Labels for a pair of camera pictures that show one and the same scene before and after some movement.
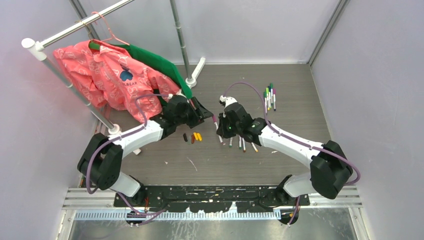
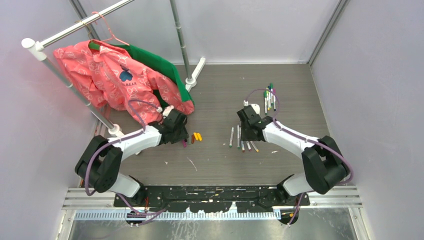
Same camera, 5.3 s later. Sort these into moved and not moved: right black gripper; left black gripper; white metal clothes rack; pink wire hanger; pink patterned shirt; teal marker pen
Moved: left black gripper; right black gripper
Not moved: pink wire hanger; white metal clothes rack; pink patterned shirt; teal marker pen
